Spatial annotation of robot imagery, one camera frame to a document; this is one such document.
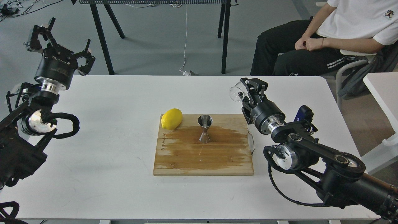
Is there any white hanging cable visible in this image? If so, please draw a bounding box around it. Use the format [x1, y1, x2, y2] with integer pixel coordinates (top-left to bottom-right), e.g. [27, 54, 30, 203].
[179, 4, 189, 72]

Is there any cable bundle on floor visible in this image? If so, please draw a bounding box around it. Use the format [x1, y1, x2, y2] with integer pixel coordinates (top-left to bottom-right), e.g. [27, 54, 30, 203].
[0, 0, 64, 21]

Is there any small clear glass cup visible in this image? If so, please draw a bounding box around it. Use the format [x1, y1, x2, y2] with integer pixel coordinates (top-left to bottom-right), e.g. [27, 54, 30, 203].
[229, 82, 246, 102]

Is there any person right hand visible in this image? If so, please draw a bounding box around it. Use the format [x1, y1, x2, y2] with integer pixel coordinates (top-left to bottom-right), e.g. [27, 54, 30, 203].
[294, 36, 310, 50]

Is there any chair with grey armrest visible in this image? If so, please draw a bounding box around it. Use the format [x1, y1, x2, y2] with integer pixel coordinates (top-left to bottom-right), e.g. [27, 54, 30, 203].
[315, 2, 398, 109]

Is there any wooden cutting board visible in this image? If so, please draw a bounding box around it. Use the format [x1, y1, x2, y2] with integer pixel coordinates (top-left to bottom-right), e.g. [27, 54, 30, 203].
[153, 114, 254, 176]

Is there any steel double jigger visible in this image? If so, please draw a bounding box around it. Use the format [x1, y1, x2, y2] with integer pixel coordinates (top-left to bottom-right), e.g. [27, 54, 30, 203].
[198, 114, 213, 143]

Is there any person left hand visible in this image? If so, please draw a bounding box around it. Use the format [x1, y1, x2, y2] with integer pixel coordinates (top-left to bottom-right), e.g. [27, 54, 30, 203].
[304, 38, 324, 51]

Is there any black metal table frame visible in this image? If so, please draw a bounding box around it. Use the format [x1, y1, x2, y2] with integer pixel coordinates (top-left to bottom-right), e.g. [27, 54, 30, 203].
[71, 0, 239, 75]

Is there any seated person white shirt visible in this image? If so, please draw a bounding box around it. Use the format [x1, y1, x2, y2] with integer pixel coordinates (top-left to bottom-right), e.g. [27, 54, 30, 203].
[250, 0, 397, 76]

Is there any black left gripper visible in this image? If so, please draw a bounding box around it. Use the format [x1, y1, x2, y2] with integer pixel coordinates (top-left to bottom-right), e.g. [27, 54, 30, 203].
[24, 17, 96, 91]

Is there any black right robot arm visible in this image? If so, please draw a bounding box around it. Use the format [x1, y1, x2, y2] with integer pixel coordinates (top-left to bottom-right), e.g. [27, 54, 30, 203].
[237, 78, 397, 224]

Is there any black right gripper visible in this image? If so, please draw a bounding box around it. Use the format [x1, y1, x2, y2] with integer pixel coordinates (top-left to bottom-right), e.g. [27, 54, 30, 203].
[240, 77, 285, 135]

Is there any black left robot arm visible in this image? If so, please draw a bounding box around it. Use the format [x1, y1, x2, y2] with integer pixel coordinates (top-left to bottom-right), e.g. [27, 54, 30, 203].
[0, 18, 95, 188]

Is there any yellow lemon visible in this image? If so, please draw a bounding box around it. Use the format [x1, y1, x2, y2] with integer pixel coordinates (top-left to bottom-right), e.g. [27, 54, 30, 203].
[161, 108, 183, 130]

